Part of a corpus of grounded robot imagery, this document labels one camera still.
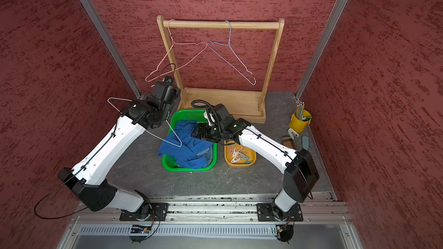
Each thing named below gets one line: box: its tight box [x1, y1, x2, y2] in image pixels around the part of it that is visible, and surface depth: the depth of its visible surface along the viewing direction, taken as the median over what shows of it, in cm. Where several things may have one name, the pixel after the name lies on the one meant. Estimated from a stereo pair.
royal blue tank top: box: [158, 119, 214, 170], surface depth 82 cm
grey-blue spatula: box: [302, 136, 309, 151], surface depth 99 cm
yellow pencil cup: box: [289, 109, 312, 133], surface depth 99 cm
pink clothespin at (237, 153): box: [232, 146, 243, 158], surface depth 92 cm
